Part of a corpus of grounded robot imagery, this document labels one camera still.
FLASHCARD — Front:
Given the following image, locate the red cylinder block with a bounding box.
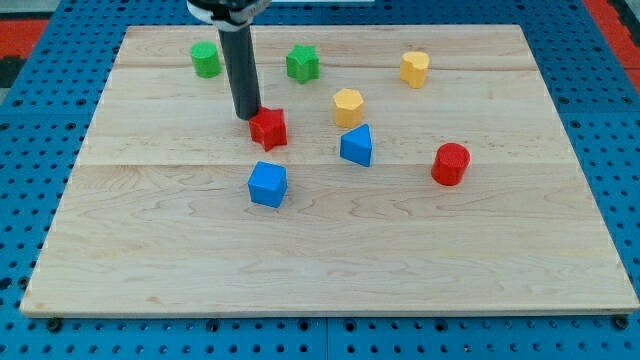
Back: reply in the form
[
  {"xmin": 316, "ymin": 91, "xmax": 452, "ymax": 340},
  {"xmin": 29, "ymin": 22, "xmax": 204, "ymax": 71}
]
[{"xmin": 431, "ymin": 143, "xmax": 471, "ymax": 186}]

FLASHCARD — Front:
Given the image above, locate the green star block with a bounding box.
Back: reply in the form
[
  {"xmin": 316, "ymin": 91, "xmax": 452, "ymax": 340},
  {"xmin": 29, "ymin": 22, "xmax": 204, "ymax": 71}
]
[{"xmin": 286, "ymin": 44, "xmax": 319, "ymax": 84}]

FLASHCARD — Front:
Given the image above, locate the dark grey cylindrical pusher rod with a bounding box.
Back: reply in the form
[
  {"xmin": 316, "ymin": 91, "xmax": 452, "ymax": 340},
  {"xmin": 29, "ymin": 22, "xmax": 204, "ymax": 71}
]
[{"xmin": 219, "ymin": 27, "xmax": 261, "ymax": 120}]

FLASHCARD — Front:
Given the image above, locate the light wooden board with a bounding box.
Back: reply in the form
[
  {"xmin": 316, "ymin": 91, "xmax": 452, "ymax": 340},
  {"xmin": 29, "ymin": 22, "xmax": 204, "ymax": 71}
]
[{"xmin": 20, "ymin": 25, "xmax": 639, "ymax": 318}]

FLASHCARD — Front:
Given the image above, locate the red star block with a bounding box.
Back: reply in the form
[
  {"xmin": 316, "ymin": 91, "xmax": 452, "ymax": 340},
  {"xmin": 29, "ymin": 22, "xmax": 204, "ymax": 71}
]
[{"xmin": 249, "ymin": 107, "xmax": 288, "ymax": 152}]

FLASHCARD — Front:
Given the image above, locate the blue triangle block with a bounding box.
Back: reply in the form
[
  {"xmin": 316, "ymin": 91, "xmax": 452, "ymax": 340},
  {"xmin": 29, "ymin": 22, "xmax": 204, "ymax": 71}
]
[{"xmin": 339, "ymin": 124, "xmax": 373, "ymax": 167}]

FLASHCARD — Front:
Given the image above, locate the yellow heart block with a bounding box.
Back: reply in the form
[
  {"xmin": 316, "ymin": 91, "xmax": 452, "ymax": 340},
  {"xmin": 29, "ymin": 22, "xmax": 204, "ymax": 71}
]
[{"xmin": 399, "ymin": 51, "xmax": 430, "ymax": 89}]

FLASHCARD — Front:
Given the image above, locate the yellow hexagon block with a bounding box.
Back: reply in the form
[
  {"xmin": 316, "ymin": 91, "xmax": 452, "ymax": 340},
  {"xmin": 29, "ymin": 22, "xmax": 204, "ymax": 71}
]
[{"xmin": 333, "ymin": 88, "xmax": 364, "ymax": 128}]

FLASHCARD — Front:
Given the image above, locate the green cylinder block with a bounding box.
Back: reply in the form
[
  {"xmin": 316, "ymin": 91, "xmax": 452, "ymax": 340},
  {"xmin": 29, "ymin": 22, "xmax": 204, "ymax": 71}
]
[{"xmin": 190, "ymin": 41, "xmax": 221, "ymax": 78}]

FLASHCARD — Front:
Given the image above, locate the blue cube block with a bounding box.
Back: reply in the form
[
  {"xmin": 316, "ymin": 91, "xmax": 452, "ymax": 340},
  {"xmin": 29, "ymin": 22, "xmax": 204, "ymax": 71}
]
[{"xmin": 248, "ymin": 161, "xmax": 288, "ymax": 208}]

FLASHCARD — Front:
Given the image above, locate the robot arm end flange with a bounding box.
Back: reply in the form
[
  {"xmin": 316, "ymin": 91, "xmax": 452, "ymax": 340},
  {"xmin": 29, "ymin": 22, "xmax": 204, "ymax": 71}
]
[{"xmin": 186, "ymin": 0, "xmax": 271, "ymax": 32}]

